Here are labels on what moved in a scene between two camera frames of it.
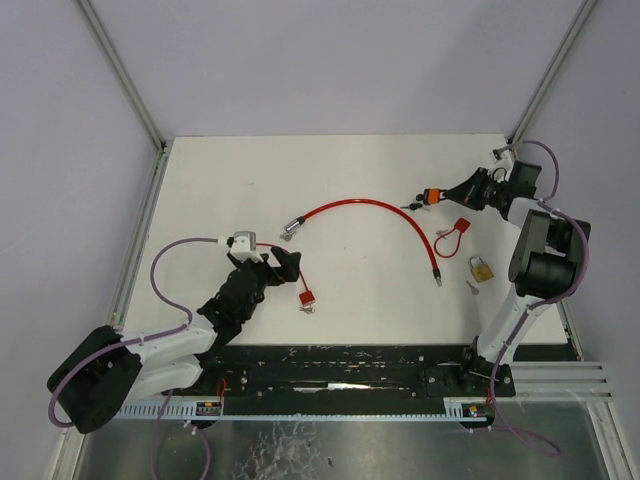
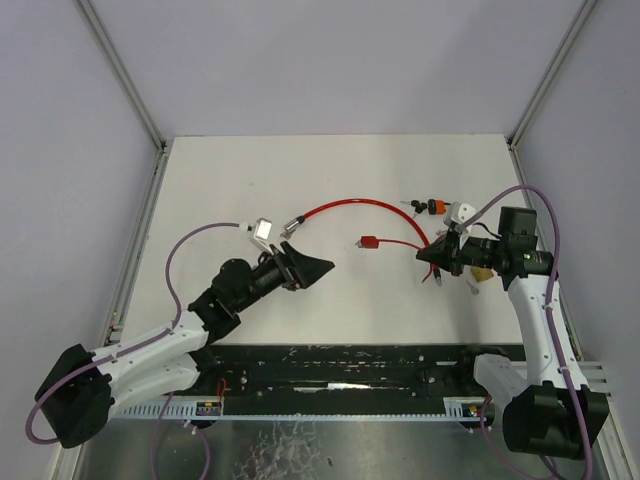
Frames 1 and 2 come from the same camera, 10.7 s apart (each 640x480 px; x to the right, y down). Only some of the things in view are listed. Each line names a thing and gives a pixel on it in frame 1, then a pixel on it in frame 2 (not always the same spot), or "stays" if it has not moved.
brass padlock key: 475,291 stays
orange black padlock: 432,196 → 437,207
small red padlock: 306,297 → 368,242
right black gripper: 476,186 → 455,256
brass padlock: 480,270 stays
